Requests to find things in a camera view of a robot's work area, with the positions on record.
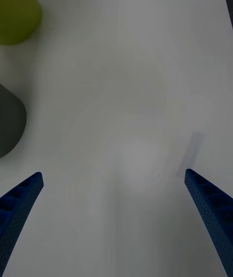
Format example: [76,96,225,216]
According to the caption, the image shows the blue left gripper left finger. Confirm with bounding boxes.
[0,172,44,277]

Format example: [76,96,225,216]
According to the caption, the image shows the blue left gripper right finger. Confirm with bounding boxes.
[184,168,233,277]

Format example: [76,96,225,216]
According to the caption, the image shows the grey plastic waste bin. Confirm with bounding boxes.
[0,83,27,159]

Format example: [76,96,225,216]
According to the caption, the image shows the yellow-green plastic waste bin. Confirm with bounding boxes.
[0,0,43,46]

